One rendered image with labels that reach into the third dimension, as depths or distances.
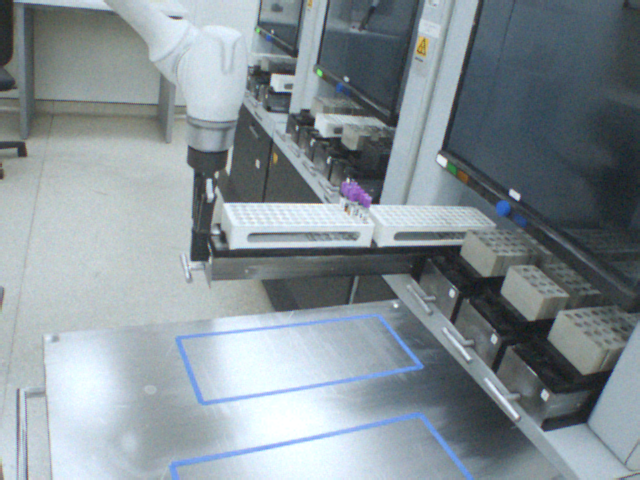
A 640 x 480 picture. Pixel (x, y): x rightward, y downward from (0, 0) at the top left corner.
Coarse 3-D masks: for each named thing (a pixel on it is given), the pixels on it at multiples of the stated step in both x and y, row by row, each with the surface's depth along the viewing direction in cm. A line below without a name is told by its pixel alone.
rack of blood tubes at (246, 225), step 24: (240, 216) 113; (264, 216) 115; (288, 216) 117; (312, 216) 119; (336, 216) 121; (240, 240) 111; (264, 240) 118; (288, 240) 120; (312, 240) 121; (336, 240) 123; (360, 240) 121
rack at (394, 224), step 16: (384, 208) 130; (400, 208) 131; (416, 208) 133; (432, 208) 135; (448, 208) 136; (464, 208) 138; (384, 224) 121; (400, 224) 123; (416, 224) 124; (432, 224) 126; (448, 224) 128; (464, 224) 130; (480, 224) 131; (384, 240) 123; (400, 240) 129; (416, 240) 131; (432, 240) 127; (448, 240) 129
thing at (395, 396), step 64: (192, 320) 88; (256, 320) 92; (320, 320) 95; (384, 320) 98; (64, 384) 71; (128, 384) 74; (192, 384) 76; (256, 384) 78; (320, 384) 81; (384, 384) 83; (448, 384) 85; (64, 448) 62; (128, 448) 64; (192, 448) 66; (256, 448) 68; (320, 448) 70; (384, 448) 72; (448, 448) 73; (512, 448) 75
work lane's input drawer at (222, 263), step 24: (216, 240) 113; (192, 264) 116; (216, 264) 110; (240, 264) 112; (264, 264) 113; (288, 264) 115; (312, 264) 117; (336, 264) 119; (360, 264) 121; (384, 264) 123; (408, 264) 126
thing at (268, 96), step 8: (264, 88) 236; (272, 88) 234; (264, 96) 233; (272, 96) 230; (280, 96) 231; (288, 96) 232; (256, 104) 233; (264, 104) 233; (272, 104) 231; (280, 104) 232; (288, 104) 233
